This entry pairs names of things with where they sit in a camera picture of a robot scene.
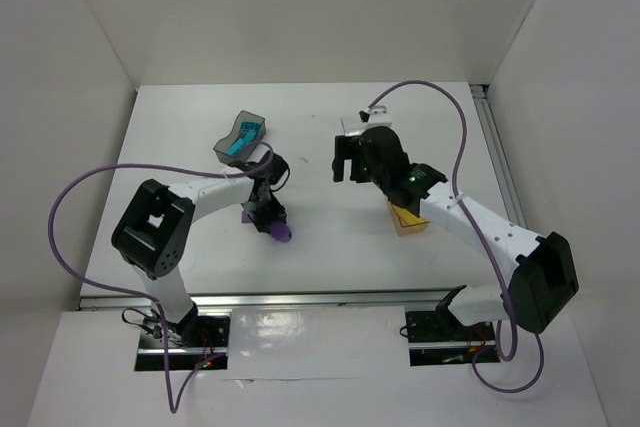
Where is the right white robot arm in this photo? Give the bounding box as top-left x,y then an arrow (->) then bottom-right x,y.
332,107 -> 579,334

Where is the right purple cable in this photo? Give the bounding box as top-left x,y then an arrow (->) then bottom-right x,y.
369,79 -> 546,393

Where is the purple cable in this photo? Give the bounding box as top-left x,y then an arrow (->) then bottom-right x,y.
369,79 -> 546,393
48,141 -> 275,414

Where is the orange tinted plastic container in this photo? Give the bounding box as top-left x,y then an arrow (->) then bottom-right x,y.
388,203 -> 429,237

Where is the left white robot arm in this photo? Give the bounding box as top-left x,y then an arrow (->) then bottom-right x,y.
111,153 -> 292,345

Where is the teal rounded lego brick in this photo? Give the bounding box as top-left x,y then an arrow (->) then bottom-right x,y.
240,121 -> 261,137

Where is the long yellow lego plate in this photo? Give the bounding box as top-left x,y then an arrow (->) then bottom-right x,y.
390,204 -> 427,228

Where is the purple oval lego brick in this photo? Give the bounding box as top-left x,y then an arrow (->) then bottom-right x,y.
269,222 -> 292,243

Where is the aluminium rail frame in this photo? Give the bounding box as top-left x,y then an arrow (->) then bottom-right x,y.
81,82 -> 524,306

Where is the dark smoky plastic container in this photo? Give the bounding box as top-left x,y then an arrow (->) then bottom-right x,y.
213,110 -> 266,165

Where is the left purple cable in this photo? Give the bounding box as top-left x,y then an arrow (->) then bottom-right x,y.
48,141 -> 275,414

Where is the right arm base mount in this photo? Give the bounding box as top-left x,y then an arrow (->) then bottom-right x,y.
398,286 -> 500,367

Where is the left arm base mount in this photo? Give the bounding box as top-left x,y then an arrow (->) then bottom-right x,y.
121,308 -> 231,372

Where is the purple rounded lego brick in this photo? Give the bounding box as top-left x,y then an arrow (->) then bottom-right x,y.
241,211 -> 252,224

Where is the teal rectangular lego brick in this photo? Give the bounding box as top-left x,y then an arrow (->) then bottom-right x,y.
226,138 -> 247,157

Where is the small teal lego cube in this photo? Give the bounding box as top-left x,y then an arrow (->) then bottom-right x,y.
242,131 -> 256,144

